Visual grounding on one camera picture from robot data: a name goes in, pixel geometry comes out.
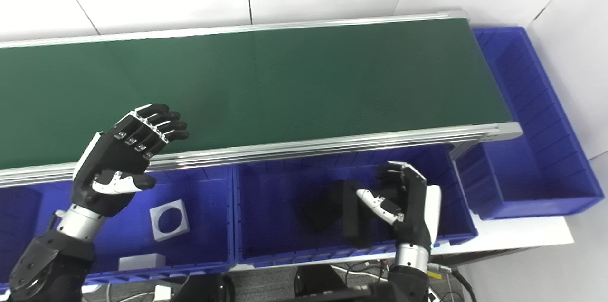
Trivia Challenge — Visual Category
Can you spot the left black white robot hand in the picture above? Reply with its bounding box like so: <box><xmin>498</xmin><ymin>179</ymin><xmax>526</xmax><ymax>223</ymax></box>
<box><xmin>56</xmin><ymin>103</ymin><xmax>190</xmax><ymax>241</ymax></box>

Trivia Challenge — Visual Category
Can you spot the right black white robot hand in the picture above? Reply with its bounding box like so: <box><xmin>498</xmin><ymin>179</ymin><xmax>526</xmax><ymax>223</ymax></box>
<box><xmin>356</xmin><ymin>161</ymin><xmax>442</xmax><ymax>274</ymax></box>

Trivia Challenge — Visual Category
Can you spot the black cylinder-on-block part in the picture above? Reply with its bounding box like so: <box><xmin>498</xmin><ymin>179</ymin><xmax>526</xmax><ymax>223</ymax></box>
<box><xmin>342</xmin><ymin>183</ymin><xmax>380</xmax><ymax>248</ymax></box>
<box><xmin>294</xmin><ymin>179</ymin><xmax>350</xmax><ymax>234</ymax></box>

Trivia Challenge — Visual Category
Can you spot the white square part with hole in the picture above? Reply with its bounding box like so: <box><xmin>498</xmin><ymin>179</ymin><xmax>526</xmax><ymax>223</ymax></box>
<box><xmin>150</xmin><ymin>199</ymin><xmax>190</xmax><ymax>242</ymax></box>

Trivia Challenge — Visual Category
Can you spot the blue plastic bin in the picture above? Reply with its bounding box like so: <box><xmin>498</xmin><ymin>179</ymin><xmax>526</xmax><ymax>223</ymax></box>
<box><xmin>233</xmin><ymin>143</ymin><xmax>479</xmax><ymax>267</ymax></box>
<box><xmin>454</xmin><ymin>27</ymin><xmax>605</xmax><ymax>221</ymax></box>
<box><xmin>0</xmin><ymin>164</ymin><xmax>236</xmax><ymax>288</ymax></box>

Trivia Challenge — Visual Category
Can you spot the white block part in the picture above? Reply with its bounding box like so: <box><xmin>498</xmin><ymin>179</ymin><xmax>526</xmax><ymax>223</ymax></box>
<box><xmin>118</xmin><ymin>253</ymin><xmax>167</xmax><ymax>272</ymax></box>

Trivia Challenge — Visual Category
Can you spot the green conveyor belt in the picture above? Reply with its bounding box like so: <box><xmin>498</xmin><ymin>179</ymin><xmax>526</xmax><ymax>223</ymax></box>
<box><xmin>0</xmin><ymin>10</ymin><xmax>523</xmax><ymax>189</ymax></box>
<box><xmin>0</xmin><ymin>17</ymin><xmax>513</xmax><ymax>170</ymax></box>

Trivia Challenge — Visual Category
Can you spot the black robot lower body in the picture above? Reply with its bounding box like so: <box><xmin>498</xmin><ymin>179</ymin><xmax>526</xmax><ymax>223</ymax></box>
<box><xmin>169</xmin><ymin>264</ymin><xmax>395</xmax><ymax>302</ymax></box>

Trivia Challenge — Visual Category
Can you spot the white power adapter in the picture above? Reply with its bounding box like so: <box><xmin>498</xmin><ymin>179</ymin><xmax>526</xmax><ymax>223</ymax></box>
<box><xmin>152</xmin><ymin>285</ymin><xmax>174</xmax><ymax>302</ymax></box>

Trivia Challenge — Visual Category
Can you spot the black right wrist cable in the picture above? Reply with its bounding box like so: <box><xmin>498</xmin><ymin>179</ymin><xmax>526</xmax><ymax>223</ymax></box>
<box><xmin>427</xmin><ymin>264</ymin><xmax>478</xmax><ymax>302</ymax></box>

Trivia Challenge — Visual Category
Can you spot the white floor cable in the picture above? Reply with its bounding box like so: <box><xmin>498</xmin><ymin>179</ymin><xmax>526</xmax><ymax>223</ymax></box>
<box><xmin>332</xmin><ymin>264</ymin><xmax>395</xmax><ymax>284</ymax></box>

